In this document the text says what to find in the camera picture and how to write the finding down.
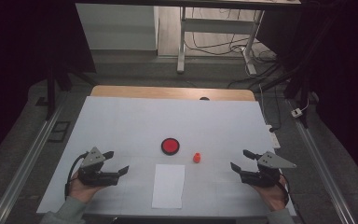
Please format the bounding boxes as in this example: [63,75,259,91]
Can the black floor cables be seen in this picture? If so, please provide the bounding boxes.
[185,7,282,90]

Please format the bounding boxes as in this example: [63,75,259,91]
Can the white paper sheet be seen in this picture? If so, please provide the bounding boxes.
[151,163,186,210]

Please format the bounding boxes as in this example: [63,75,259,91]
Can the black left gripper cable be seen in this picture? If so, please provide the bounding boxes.
[63,152,90,201]

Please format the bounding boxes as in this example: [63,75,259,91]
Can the aluminium floor rail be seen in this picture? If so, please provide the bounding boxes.
[0,99,68,224]
[287,99,355,224]

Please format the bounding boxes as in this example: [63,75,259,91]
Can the person's left hand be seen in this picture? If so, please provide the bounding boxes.
[69,177,104,203]

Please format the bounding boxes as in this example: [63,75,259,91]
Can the white-legged desk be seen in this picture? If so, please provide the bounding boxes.
[74,0,302,76]

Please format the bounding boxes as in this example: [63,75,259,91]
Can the small white adapter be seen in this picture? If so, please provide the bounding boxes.
[290,107,304,119]

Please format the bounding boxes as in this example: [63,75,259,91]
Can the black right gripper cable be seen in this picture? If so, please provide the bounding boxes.
[278,173,292,206]

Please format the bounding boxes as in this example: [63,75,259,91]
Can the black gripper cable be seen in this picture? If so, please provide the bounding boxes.
[278,173,292,206]
[63,152,90,201]

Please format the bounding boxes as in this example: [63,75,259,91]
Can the white cabinet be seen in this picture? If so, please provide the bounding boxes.
[75,3,159,51]

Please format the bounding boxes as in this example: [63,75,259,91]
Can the round black red ink pad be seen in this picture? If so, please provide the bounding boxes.
[160,137,181,157]

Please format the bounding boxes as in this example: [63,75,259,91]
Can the person's right hand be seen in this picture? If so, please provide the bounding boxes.
[251,176,290,213]

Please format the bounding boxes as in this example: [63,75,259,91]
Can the white power strip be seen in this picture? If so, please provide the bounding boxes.
[266,124,282,149]

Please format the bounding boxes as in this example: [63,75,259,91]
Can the black metal stand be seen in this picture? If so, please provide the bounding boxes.
[255,62,316,129]
[45,62,97,120]

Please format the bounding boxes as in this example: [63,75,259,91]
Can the large white table mat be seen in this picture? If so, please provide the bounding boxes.
[36,95,297,217]

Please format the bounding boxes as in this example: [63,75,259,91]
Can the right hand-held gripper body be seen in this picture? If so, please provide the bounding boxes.
[239,150,297,189]

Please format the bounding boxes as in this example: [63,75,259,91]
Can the black floor frame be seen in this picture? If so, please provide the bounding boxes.
[48,120,72,144]

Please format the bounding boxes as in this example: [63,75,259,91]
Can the dark curtain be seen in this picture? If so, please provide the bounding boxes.
[257,0,358,190]
[0,0,96,169]

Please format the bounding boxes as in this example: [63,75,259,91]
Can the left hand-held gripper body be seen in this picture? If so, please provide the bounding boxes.
[76,146,120,189]

